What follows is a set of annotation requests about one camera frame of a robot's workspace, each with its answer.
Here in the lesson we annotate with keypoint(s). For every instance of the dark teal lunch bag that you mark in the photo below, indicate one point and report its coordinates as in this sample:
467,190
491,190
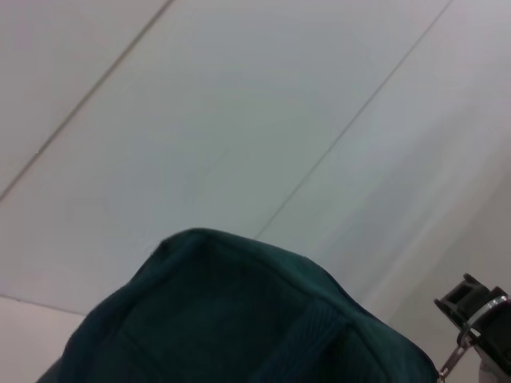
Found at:
239,319

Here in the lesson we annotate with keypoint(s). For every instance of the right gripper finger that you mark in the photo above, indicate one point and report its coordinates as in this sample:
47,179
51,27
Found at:
497,339
463,299

